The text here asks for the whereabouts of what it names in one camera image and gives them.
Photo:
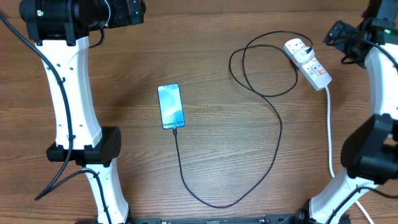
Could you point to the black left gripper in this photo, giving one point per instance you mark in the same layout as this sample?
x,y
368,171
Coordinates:
x,y
124,18

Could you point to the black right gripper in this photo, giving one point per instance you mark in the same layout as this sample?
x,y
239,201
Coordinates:
x,y
344,32

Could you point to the Samsung Galaxy smartphone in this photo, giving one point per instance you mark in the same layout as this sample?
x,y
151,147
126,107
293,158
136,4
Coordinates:
x,y
171,109

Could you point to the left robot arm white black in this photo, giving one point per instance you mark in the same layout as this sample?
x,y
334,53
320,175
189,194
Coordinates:
x,y
58,32

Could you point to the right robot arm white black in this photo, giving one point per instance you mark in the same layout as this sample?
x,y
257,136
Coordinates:
x,y
367,161

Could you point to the white charger plug adapter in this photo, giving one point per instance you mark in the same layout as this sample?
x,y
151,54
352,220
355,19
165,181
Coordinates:
x,y
303,55

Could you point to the white power strip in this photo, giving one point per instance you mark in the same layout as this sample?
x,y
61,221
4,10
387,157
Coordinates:
x,y
313,71

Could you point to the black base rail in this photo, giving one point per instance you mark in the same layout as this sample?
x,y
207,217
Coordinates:
x,y
267,219

